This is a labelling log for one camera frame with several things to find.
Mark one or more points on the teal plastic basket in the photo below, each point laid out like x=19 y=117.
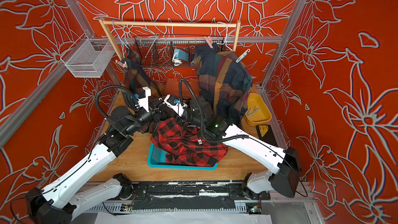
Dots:
x=157 y=159

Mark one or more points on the dark multicolour plaid shirt right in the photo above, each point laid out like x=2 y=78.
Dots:
x=223 y=82

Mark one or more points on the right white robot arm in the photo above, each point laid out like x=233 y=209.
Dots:
x=284 y=167

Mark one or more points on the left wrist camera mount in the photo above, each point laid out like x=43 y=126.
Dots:
x=142 y=95

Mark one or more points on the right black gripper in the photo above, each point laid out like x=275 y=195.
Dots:
x=179 y=118

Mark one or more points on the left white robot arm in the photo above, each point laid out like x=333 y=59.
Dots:
x=60 y=202

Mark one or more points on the dark plaid shirt left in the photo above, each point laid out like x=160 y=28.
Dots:
x=134 y=75

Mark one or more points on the wooden clothes rack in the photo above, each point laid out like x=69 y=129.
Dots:
x=105 y=23

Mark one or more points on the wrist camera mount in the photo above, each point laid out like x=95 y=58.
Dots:
x=177 y=105
x=142 y=95

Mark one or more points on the mint clothespin right shirt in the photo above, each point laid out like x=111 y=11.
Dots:
x=243 y=55

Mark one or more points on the white wire basket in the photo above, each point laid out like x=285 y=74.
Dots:
x=89 y=58

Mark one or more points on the red tool case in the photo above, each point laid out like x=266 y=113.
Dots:
x=172 y=87

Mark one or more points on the black wire basket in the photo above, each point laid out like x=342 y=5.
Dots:
x=156 y=51

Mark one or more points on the red black plaid shirt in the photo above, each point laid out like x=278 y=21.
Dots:
x=184 y=145

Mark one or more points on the yellow plastic tray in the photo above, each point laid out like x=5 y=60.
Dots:
x=257 y=113

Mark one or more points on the teal box with cable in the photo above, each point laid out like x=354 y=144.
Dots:
x=179 y=57

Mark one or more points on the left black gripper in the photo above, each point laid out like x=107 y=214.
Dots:
x=154 y=110

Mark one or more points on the black box with label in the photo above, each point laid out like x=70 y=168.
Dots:
x=265 y=134

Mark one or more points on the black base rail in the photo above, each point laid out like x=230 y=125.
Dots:
x=194 y=195

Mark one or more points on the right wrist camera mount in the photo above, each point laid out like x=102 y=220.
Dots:
x=177 y=105

